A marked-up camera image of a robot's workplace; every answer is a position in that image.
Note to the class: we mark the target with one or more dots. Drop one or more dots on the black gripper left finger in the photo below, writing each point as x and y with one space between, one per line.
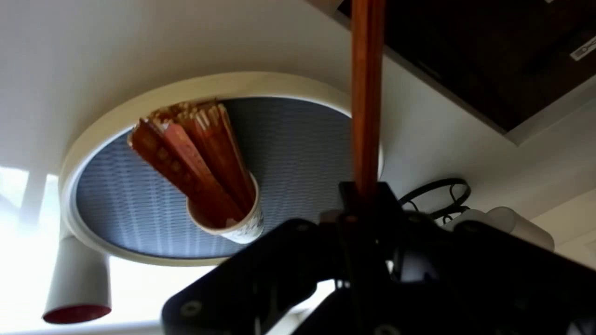
261 273

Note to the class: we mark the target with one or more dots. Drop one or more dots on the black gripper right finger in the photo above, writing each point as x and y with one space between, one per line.
496 286

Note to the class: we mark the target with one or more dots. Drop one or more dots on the printed white paper cup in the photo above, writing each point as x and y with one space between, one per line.
246 230

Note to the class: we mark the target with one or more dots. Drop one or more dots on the round white turntable grey mat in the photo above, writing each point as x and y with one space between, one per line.
298 155

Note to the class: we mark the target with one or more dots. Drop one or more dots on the dark brown cabinet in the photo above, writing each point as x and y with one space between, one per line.
496 62

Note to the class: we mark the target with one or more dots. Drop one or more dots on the white cabinet label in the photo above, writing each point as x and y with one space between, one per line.
585 49

